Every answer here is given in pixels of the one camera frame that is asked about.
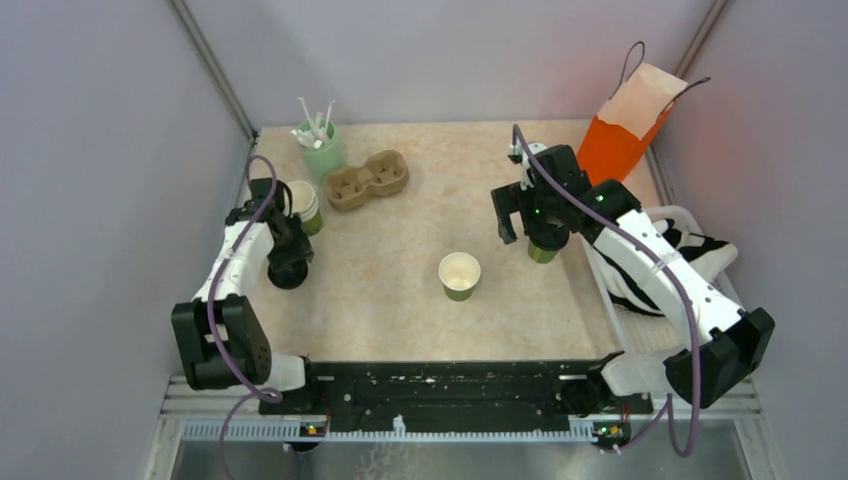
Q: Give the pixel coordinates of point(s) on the green paper coffee cup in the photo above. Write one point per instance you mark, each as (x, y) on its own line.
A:
(541, 255)
(459, 273)

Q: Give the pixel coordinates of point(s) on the white plastic basket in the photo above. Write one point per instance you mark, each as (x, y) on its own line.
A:
(662, 218)

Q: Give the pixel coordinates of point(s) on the stack of black lids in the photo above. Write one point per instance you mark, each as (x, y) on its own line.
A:
(287, 274)

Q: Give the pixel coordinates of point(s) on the aluminium frame rail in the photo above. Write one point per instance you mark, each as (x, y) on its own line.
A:
(212, 66)

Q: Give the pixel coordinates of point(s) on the black plastic cup lid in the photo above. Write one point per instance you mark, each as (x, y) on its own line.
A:
(549, 237)

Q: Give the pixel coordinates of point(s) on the brown cardboard cup carrier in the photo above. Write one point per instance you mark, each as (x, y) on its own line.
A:
(381, 175)

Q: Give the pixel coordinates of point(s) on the orange paper bag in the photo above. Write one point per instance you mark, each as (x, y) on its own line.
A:
(620, 133)

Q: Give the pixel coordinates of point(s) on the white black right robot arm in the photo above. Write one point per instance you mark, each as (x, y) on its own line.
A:
(722, 342)

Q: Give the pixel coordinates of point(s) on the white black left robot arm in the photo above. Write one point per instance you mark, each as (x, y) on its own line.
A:
(218, 334)

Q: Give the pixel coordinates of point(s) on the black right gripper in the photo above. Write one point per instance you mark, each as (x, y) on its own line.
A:
(509, 199)

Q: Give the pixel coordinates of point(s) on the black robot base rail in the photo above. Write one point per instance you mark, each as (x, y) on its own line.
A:
(460, 397)

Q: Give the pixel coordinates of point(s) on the green straw holder cup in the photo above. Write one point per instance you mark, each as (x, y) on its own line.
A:
(328, 157)

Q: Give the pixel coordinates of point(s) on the stack of green paper cups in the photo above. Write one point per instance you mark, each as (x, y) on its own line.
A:
(305, 205)

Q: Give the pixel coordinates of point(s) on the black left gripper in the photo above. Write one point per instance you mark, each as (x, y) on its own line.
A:
(301, 245)

